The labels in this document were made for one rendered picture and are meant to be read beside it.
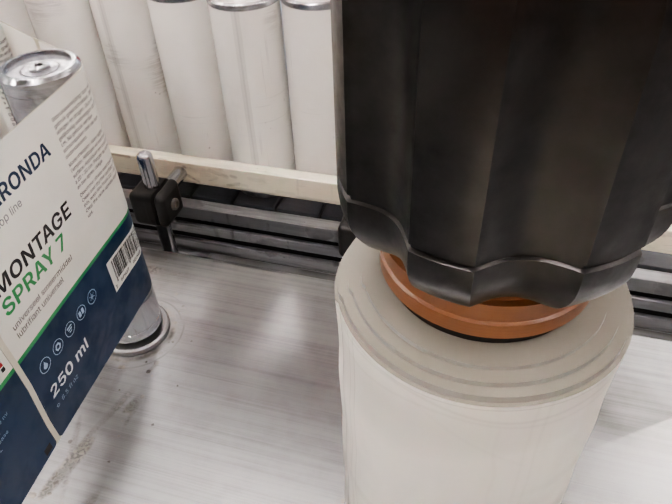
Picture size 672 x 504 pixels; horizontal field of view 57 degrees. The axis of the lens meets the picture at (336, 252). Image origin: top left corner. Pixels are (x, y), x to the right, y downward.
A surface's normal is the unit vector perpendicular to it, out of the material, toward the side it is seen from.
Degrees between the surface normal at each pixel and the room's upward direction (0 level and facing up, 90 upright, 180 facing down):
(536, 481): 91
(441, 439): 90
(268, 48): 90
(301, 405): 0
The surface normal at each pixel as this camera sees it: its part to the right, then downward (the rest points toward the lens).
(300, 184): -0.28, 0.64
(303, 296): -0.04, -0.75
